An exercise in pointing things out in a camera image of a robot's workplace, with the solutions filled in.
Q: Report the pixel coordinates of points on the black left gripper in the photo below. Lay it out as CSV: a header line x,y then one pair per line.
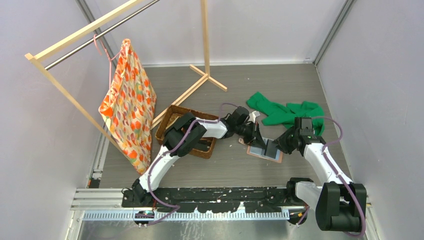
x,y
255,136

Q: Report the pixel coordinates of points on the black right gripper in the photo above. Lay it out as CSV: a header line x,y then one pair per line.
x,y
281,141

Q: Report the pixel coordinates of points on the tan leather card holder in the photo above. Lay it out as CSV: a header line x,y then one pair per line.
x,y
259,153

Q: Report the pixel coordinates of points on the grey VIP credit card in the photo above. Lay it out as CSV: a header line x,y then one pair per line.
x,y
271,150

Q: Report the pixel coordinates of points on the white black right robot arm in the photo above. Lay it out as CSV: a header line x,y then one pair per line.
x,y
340,204

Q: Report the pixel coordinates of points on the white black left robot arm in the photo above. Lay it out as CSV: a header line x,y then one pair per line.
x,y
182,137

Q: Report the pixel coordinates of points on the green cloth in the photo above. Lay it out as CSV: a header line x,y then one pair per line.
x,y
278,114

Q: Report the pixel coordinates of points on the brown woven basket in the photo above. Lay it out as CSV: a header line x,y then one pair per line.
x,y
205,146

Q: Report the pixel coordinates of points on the orange floral cloth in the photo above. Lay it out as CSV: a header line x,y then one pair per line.
x,y
128,108

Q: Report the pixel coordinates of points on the pink clothes hanger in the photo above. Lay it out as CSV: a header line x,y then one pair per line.
x,y
110,56

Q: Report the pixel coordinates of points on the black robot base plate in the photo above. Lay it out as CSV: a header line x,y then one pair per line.
x,y
268,199

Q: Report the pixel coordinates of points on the aluminium frame rail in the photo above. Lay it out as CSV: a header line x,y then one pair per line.
x,y
101,204

